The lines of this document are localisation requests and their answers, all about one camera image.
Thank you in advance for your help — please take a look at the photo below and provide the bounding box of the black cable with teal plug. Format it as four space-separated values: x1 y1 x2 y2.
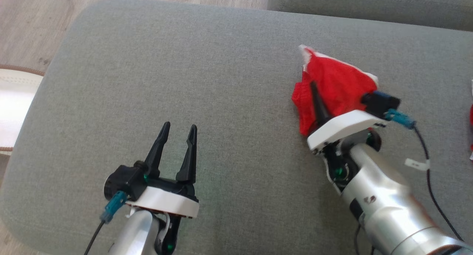
384 109 464 242
84 191 128 255

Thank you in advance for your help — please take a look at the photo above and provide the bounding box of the red cloth garment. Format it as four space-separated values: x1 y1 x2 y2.
291 44 379 136

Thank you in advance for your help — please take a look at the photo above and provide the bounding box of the white laundry basket brown rim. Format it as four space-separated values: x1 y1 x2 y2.
0 65 45 156

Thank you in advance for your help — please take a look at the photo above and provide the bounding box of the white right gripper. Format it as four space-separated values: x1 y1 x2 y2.
307 81 385 151

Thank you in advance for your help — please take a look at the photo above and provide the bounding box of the white cable tag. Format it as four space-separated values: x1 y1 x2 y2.
405 158 431 171

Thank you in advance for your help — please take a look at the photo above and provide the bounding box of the red item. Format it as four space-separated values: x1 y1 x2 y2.
469 79 473 161

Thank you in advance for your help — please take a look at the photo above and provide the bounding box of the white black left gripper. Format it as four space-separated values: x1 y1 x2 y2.
126 122 200 219

